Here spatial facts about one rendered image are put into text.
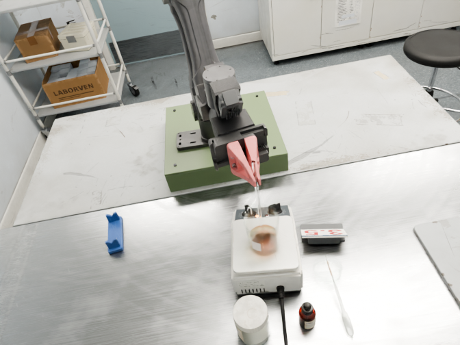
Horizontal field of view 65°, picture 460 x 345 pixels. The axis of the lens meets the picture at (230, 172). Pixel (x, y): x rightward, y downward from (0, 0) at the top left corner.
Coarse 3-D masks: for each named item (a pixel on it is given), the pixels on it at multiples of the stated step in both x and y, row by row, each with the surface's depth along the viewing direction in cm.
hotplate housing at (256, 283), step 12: (300, 264) 66; (240, 276) 66; (252, 276) 66; (264, 276) 66; (276, 276) 66; (288, 276) 65; (300, 276) 65; (240, 288) 68; (252, 288) 68; (264, 288) 68; (276, 288) 68; (288, 288) 68; (300, 288) 68
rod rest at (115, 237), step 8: (112, 216) 87; (120, 216) 89; (112, 224) 87; (120, 224) 87; (112, 232) 86; (120, 232) 85; (112, 240) 81; (120, 240) 83; (112, 248) 82; (120, 248) 82
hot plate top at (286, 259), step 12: (288, 216) 72; (240, 228) 71; (288, 228) 70; (240, 240) 69; (288, 240) 68; (240, 252) 68; (288, 252) 66; (240, 264) 66; (252, 264) 65; (264, 264) 65; (276, 264) 65; (288, 264) 64
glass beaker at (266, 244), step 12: (252, 204) 65; (264, 204) 65; (252, 216) 66; (264, 216) 67; (276, 216) 64; (252, 228) 68; (276, 228) 62; (252, 240) 63; (264, 240) 62; (276, 240) 64; (252, 252) 66; (264, 252) 64; (276, 252) 66
